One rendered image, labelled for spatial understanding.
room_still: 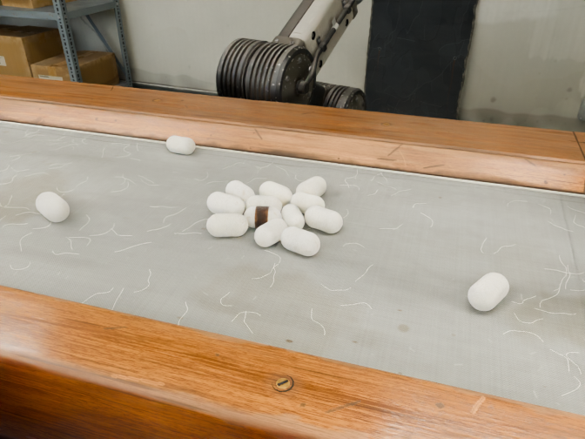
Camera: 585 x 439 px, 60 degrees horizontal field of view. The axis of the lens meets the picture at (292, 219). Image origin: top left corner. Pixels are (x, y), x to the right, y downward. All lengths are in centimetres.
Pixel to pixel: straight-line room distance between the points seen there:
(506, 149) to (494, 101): 194
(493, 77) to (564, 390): 221
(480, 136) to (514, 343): 30
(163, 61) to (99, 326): 274
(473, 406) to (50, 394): 24
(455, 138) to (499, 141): 5
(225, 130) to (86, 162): 16
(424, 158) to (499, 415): 33
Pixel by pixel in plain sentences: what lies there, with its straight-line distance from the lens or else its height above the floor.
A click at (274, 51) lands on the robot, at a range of 85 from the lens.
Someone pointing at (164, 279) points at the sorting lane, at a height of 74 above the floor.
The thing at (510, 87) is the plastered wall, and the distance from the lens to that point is 251.
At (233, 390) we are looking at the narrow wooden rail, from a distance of 29.
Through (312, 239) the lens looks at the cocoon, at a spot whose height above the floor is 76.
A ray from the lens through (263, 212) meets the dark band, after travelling 44.
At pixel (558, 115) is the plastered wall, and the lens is 256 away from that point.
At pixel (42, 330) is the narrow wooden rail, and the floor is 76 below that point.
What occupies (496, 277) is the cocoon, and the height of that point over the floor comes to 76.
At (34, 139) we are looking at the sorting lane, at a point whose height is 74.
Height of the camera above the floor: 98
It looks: 32 degrees down
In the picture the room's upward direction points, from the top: straight up
